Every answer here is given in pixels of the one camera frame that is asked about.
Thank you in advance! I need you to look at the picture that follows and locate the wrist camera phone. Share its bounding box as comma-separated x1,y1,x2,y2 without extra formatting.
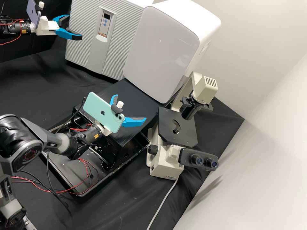
26,0,45,27
83,92,126,134

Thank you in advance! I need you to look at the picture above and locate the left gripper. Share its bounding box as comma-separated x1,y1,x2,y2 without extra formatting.
35,14,83,41

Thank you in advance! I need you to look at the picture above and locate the white incubator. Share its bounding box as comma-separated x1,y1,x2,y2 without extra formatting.
129,0,155,11

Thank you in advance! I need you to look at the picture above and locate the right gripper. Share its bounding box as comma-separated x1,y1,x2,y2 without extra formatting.
95,94,147,137

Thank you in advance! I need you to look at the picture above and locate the black tray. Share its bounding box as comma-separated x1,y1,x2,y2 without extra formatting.
39,105,151,197

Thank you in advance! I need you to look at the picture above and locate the white box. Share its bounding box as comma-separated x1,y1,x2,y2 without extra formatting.
123,0,222,104

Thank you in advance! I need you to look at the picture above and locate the cream microscope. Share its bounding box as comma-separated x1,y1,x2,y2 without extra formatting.
146,71,219,179

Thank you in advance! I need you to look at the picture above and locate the left wrist camera phone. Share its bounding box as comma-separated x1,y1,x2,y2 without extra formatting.
26,0,45,27

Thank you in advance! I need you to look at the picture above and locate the right wrist camera phone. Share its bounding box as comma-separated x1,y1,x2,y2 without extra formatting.
83,92,126,134

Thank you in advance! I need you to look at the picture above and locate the grey cable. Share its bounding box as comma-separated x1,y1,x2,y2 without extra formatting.
145,177,179,230

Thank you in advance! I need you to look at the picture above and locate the incubator door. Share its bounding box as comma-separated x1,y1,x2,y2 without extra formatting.
65,0,147,81

